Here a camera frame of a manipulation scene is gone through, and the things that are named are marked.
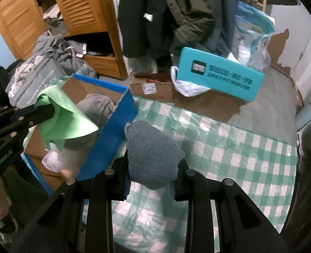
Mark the olive jacket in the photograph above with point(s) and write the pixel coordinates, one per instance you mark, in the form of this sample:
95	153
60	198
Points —
192	10

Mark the dark grey coat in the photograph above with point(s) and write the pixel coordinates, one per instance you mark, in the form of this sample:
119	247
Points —
226	10

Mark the turquoise printed box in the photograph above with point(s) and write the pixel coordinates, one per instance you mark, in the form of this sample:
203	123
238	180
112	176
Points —
218	76

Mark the pile of grey clothes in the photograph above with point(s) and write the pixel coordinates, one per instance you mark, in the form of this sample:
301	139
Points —
63	50

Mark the grey printed bag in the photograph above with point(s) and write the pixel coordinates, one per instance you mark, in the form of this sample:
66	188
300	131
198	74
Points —
39	79

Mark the pale shoe shelf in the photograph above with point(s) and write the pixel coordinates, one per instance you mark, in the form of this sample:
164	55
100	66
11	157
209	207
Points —
304	118

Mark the green checked tablecloth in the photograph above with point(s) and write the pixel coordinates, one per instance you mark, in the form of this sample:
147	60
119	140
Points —
223	163

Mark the wooden wardrobe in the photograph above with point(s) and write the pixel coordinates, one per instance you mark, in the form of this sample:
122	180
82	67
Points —
79	5

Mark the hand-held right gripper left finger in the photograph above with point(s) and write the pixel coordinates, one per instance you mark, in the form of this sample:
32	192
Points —
126	188

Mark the blue cardboard box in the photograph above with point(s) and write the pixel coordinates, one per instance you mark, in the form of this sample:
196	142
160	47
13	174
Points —
110	142

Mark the grey sweatpants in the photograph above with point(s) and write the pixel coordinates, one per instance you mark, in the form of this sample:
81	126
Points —
97	108

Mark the green cloth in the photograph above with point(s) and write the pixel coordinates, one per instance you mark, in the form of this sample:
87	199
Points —
68	116

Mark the large blue white plastic bag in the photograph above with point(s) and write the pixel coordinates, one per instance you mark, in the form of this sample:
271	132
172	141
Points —
250	31

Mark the dark grey knitted cloth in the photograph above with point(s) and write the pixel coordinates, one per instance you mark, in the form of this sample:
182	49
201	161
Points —
152	152

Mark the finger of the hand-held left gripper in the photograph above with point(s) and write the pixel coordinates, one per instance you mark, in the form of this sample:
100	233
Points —
39	110
31	123

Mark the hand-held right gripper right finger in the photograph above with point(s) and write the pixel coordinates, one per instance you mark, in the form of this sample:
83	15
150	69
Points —
173	191

